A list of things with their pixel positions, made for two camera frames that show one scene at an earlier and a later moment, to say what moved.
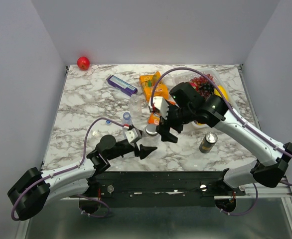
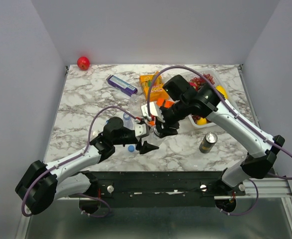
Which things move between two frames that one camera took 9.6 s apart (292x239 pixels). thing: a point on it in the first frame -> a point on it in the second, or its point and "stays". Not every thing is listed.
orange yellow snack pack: x=148 y=82 stays
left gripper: x=144 y=151 -> x=147 y=147
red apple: x=83 y=62 stays
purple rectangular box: x=121 y=85 stays
